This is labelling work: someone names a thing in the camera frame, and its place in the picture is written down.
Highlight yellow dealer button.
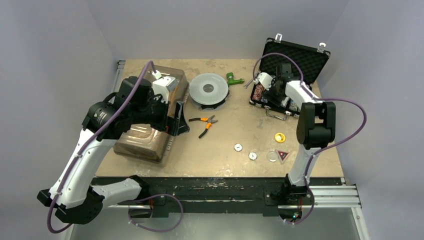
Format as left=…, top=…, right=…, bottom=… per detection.
left=274, top=132, right=286, bottom=143

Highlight red triangle token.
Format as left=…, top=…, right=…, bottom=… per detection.
left=275, top=150, right=290, bottom=164

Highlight clear round disc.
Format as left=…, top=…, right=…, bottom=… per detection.
left=266, top=151, right=279, bottom=162

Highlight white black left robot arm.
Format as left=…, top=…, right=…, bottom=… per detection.
left=37, top=76, right=190, bottom=225

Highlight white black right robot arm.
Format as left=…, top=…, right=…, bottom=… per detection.
left=269, top=63, right=336, bottom=204

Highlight black poker set case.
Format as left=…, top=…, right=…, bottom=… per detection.
left=249, top=33, right=331, bottom=118

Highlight red poker chip row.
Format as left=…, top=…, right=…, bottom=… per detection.
left=251, top=83, right=265, bottom=102

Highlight orange black pliers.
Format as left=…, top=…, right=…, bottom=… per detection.
left=188, top=115, right=218, bottom=139

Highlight silver wrench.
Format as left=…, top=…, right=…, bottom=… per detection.
left=243, top=72, right=260, bottom=89

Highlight clear brown plastic storage box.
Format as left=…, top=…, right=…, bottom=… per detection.
left=113, top=65, right=189, bottom=164

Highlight grey filament spool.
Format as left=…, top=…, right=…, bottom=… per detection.
left=189, top=73, right=230, bottom=111

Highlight white poker chip left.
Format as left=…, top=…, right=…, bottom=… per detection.
left=233, top=143, right=243, bottom=152

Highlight white poker chip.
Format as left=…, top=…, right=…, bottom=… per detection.
left=233, top=143, right=243, bottom=152
left=248, top=151, right=258, bottom=161

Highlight white poker chip right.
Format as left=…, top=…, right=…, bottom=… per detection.
left=248, top=151, right=258, bottom=161

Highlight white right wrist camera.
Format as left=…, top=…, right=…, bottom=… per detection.
left=253, top=72, right=274, bottom=91

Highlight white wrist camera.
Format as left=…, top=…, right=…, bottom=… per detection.
left=151, top=70, right=178, bottom=103
left=253, top=72, right=274, bottom=91

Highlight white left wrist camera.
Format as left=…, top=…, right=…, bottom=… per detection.
left=151, top=70, right=178, bottom=103

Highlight green hose fitting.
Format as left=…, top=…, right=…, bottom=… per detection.
left=226, top=72, right=245, bottom=86

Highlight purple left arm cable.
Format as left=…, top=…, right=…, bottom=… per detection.
left=46, top=60, right=157, bottom=234

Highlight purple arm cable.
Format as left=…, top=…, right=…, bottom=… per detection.
left=252, top=52, right=368, bottom=186
left=46, top=60, right=157, bottom=234

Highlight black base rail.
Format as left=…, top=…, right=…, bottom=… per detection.
left=91, top=176, right=344, bottom=220

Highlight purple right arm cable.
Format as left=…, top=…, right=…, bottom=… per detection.
left=252, top=52, right=368, bottom=186

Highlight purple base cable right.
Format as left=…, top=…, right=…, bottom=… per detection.
left=283, top=188, right=318, bottom=226

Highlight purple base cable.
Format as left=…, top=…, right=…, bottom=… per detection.
left=128, top=193, right=185, bottom=233
left=283, top=188, right=318, bottom=226

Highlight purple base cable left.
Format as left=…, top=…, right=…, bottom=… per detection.
left=128, top=193, right=185, bottom=233

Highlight aluminium frame rail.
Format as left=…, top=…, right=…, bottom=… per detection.
left=277, top=178, right=371, bottom=240

